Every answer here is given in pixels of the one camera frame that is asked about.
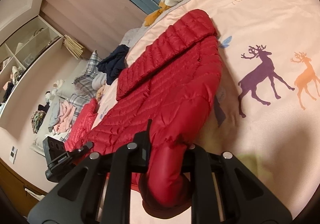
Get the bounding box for grey plaid pillow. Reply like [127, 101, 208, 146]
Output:
[69, 51, 102, 124]

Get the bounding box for red down puffer jacket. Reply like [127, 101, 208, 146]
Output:
[85, 9, 222, 210]

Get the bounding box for pink deer print duvet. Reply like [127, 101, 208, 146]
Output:
[126, 0, 319, 221]

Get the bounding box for dark navy crumpled garment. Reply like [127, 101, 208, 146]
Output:
[96, 44, 129, 85]

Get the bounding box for white wall shelf unit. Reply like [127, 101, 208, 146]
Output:
[1, 15, 62, 110]

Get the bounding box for small plush toys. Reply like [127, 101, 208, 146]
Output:
[30, 79, 65, 134]

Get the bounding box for grey folded cloth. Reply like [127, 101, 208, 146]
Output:
[92, 72, 107, 90]

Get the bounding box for beige tassel curtain tieback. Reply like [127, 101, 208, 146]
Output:
[63, 34, 85, 59]

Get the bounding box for pink crumpled clothes pile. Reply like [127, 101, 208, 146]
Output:
[48, 100, 75, 135]

